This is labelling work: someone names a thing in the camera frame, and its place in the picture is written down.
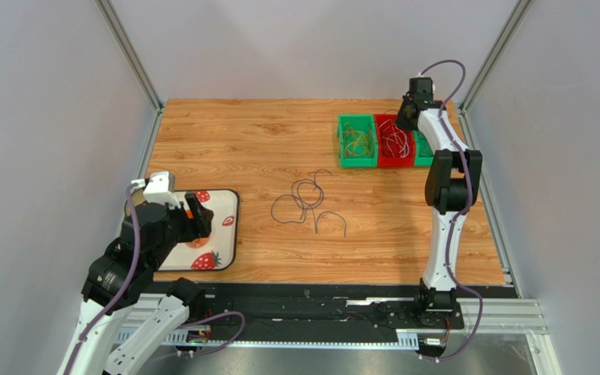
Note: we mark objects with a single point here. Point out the clear glass bowl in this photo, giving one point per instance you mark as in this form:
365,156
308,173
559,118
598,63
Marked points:
137,199

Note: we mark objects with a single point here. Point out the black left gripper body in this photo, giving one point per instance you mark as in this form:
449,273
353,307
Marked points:
181,228

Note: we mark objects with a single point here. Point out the green storage bin right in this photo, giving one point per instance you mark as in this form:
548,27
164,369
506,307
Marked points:
424,155

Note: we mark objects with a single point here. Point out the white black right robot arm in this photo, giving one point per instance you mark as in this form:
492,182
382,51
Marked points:
450,191

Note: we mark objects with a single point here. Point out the red storage bin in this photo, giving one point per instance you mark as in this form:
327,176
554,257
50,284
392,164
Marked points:
396,146

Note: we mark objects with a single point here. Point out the green storage bin left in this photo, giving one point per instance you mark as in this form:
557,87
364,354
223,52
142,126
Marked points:
357,141

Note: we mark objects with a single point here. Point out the orange transparent cup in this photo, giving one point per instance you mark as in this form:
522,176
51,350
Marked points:
198,243

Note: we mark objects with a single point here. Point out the aluminium frame post left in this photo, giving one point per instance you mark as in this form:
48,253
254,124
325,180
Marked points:
119,32

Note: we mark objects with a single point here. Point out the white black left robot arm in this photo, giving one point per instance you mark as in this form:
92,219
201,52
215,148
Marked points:
116,280

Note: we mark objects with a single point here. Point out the aluminium frame post right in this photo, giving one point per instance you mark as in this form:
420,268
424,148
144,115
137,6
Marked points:
506,34

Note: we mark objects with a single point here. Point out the aluminium frame post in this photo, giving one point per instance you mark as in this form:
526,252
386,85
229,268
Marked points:
119,32
506,34

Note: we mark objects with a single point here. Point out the green storage bin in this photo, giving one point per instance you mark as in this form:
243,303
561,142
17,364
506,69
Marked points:
357,141
424,155

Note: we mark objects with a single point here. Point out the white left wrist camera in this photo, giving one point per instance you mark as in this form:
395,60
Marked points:
157,189

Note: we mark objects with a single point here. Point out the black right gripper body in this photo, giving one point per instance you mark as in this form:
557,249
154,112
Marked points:
406,116

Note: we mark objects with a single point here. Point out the white strawberry print tray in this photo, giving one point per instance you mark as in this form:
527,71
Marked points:
218,254

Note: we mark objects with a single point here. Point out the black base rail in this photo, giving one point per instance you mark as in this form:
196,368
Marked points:
309,314

